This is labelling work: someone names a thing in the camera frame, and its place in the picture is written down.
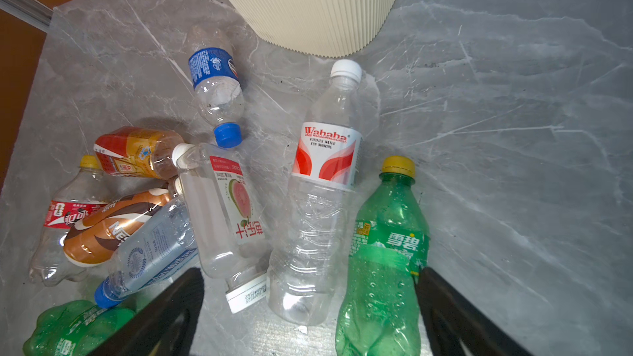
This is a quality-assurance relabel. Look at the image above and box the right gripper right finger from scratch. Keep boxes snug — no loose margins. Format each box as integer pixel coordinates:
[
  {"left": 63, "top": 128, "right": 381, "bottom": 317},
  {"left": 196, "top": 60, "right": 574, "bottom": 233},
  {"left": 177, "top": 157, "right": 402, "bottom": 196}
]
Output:
[{"left": 416, "top": 267, "right": 531, "bottom": 356}]

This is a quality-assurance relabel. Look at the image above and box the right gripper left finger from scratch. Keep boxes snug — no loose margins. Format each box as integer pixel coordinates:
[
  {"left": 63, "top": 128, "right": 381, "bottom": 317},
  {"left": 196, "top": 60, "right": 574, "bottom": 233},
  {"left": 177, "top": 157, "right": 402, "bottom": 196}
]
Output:
[{"left": 91, "top": 268, "right": 204, "bottom": 355}]

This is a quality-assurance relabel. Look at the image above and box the Wahaha clear water bottle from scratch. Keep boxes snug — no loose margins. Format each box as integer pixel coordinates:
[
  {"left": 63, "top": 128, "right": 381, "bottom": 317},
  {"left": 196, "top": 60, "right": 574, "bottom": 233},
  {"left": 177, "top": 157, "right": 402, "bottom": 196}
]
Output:
[{"left": 267, "top": 59, "right": 363, "bottom": 326}]

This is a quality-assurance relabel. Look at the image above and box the pale blue label bottle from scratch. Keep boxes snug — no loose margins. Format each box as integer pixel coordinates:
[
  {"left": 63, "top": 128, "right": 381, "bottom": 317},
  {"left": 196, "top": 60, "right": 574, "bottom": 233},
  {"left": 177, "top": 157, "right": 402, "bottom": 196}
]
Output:
[{"left": 94, "top": 196, "right": 198, "bottom": 308}]

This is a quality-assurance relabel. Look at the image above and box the large green Sprite bottle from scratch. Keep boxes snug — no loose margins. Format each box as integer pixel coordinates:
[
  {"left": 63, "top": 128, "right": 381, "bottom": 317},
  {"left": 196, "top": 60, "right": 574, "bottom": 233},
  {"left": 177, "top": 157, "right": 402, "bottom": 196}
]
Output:
[{"left": 22, "top": 300, "right": 135, "bottom": 356}]

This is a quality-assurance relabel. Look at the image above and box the small green Sprite bottle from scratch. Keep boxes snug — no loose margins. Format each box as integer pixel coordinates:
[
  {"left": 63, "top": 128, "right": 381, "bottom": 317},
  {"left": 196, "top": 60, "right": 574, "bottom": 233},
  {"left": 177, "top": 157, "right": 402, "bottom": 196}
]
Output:
[{"left": 336, "top": 156, "right": 430, "bottom": 355}]

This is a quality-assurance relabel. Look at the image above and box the brown Nescafe bottle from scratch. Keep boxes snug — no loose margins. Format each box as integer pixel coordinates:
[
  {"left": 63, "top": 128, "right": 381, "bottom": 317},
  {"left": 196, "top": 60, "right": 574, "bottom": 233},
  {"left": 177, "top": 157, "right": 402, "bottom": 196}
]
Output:
[{"left": 63, "top": 185, "right": 173, "bottom": 267}]

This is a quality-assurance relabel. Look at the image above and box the guava label clear bottle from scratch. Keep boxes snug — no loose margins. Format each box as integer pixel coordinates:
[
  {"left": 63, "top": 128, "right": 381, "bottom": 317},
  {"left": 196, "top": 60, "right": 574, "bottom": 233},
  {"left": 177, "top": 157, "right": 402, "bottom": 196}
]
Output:
[{"left": 171, "top": 143, "right": 271, "bottom": 314}]

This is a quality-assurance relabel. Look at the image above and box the clear bottle red label yellow cap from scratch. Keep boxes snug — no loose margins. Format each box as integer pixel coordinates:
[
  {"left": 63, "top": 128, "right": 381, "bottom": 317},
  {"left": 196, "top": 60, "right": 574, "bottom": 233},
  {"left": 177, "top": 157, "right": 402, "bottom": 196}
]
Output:
[{"left": 29, "top": 155, "right": 114, "bottom": 287}]

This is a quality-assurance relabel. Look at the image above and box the blue label clear bottle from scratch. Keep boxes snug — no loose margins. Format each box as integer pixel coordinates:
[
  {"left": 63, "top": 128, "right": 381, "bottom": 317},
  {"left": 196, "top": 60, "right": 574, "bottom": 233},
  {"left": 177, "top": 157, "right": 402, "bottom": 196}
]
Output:
[{"left": 186, "top": 25, "right": 245, "bottom": 149}]

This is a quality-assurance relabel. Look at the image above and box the left aluminium corner post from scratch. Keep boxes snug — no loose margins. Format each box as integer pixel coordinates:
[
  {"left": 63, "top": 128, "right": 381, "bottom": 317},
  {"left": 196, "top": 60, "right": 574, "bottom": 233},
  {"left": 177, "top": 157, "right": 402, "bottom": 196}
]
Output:
[{"left": 1, "top": 0, "right": 53, "bottom": 33}]

